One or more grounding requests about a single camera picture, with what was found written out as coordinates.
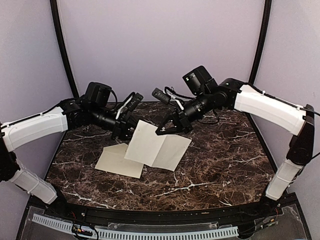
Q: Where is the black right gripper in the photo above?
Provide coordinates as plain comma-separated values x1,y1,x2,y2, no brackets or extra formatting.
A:
155,90,213,135

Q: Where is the beige letter paper sheet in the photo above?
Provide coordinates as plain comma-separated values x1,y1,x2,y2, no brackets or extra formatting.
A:
124,120,192,172

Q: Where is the cream paper envelope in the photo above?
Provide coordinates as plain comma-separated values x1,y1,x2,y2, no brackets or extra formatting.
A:
94,143,144,179

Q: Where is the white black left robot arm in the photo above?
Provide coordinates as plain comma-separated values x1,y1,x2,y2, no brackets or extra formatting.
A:
0,82,143,218

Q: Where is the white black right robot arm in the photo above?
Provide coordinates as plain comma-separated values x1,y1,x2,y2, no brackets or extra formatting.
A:
155,65,317,217

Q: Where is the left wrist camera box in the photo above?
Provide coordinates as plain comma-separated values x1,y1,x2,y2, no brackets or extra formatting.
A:
126,92,144,112

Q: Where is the black front rail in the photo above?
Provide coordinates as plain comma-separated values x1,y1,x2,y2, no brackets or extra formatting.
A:
45,202,276,226

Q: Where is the white slotted cable duct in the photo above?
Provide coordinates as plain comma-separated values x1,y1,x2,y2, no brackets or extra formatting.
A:
32,213,239,240

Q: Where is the black right frame post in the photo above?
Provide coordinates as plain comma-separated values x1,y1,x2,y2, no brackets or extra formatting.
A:
248,0,273,85

